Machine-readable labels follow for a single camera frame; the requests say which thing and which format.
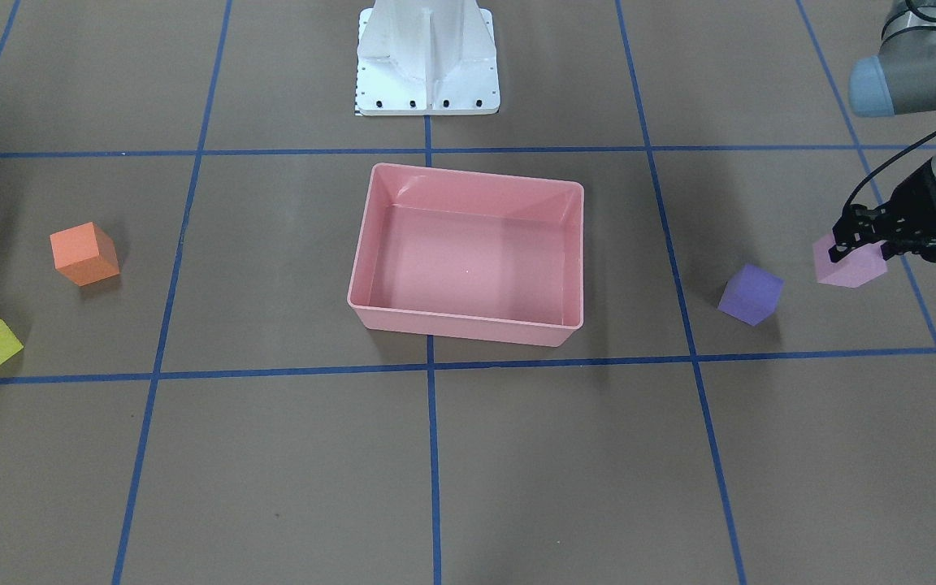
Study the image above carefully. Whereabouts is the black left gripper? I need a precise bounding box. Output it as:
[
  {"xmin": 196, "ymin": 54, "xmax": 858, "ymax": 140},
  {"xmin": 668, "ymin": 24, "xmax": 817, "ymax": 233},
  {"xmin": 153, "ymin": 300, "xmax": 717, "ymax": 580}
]
[{"xmin": 829, "ymin": 162, "xmax": 936, "ymax": 263}]

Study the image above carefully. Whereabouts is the light pink foam block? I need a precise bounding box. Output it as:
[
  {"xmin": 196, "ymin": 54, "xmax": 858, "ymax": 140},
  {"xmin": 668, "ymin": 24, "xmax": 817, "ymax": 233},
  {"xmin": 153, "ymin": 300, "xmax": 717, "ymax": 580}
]
[{"xmin": 811, "ymin": 234, "xmax": 888, "ymax": 288}]

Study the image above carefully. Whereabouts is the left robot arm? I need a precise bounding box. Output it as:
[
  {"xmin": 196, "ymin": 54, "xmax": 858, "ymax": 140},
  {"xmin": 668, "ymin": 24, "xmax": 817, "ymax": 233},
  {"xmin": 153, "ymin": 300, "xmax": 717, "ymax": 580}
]
[{"xmin": 825, "ymin": 1, "xmax": 936, "ymax": 263}]

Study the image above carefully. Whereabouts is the pink plastic bin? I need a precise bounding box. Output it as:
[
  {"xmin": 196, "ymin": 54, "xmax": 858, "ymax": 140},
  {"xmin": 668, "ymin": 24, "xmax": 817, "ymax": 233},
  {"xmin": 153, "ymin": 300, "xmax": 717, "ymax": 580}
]
[{"xmin": 346, "ymin": 163, "xmax": 586, "ymax": 347}]

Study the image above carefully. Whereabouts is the purple foam block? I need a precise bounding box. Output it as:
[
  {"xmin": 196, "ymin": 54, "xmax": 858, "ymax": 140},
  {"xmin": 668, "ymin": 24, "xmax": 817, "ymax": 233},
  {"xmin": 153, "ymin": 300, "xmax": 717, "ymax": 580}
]
[{"xmin": 717, "ymin": 264, "xmax": 785, "ymax": 327}]

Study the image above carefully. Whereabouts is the orange foam block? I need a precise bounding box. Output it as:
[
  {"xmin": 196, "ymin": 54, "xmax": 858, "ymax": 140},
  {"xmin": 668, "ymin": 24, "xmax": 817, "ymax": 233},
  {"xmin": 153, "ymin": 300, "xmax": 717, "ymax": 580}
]
[{"xmin": 50, "ymin": 222, "xmax": 120, "ymax": 288}]

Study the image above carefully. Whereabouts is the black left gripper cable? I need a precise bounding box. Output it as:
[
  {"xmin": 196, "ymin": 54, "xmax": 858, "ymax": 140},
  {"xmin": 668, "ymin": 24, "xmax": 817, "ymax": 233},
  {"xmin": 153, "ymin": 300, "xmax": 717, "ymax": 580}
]
[{"xmin": 840, "ymin": 104, "xmax": 936, "ymax": 214}]

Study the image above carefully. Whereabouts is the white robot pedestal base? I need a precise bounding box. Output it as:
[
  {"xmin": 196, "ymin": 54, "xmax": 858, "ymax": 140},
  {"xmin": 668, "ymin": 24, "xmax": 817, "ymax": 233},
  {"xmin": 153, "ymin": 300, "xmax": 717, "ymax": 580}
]
[{"xmin": 354, "ymin": 1, "xmax": 501, "ymax": 116}]

